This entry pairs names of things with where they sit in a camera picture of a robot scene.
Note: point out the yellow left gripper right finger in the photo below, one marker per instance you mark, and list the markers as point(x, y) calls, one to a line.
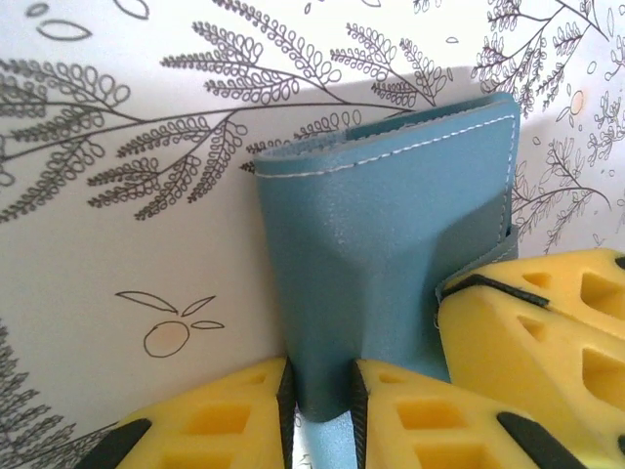
point(439, 430)

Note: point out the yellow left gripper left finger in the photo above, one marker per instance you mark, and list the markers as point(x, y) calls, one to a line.
point(205, 430)

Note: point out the teal leather card holder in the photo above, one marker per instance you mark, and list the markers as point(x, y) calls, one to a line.
point(390, 205)

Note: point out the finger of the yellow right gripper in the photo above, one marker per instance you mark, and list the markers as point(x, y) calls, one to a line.
point(576, 283)
point(498, 352)

